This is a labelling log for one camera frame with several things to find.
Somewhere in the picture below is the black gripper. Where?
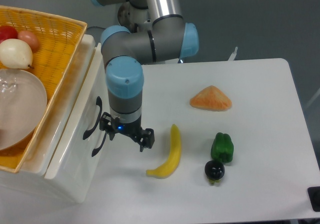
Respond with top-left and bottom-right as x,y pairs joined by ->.
99,112 -> 155,152

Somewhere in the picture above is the white top drawer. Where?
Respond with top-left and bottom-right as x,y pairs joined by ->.
45,44 -> 109,181

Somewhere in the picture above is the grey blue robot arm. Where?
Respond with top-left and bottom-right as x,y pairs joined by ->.
91,0 -> 199,150

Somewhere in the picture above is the white drawer cabinet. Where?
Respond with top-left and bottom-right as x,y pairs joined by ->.
0,35 -> 98,203

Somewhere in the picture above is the yellow toy banana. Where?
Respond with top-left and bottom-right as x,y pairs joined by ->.
145,124 -> 182,179

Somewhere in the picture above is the orange toy fruit wedge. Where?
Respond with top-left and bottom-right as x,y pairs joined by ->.
189,85 -> 232,111

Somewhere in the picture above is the dark purple toy eggplant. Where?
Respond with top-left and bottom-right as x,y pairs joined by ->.
204,160 -> 225,185

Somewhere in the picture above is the green toy bell pepper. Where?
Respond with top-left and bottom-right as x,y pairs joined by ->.
210,132 -> 234,163

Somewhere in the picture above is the beige plate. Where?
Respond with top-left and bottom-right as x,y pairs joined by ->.
0,69 -> 47,150

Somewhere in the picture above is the yellow woven basket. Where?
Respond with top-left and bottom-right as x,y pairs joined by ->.
0,5 -> 87,173

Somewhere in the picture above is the pink toy peach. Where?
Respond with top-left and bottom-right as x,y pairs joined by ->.
17,30 -> 40,52

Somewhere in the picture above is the white toy pear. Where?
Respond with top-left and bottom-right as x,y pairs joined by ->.
0,39 -> 33,69

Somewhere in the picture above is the red toy apple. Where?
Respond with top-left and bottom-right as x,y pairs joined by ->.
0,25 -> 18,43

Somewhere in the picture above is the black device at edge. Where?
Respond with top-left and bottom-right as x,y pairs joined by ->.
307,186 -> 320,212

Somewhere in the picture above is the black lower drawer handle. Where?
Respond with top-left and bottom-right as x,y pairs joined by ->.
91,132 -> 107,157

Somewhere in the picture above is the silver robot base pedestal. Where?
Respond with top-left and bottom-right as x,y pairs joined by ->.
117,2 -> 152,33

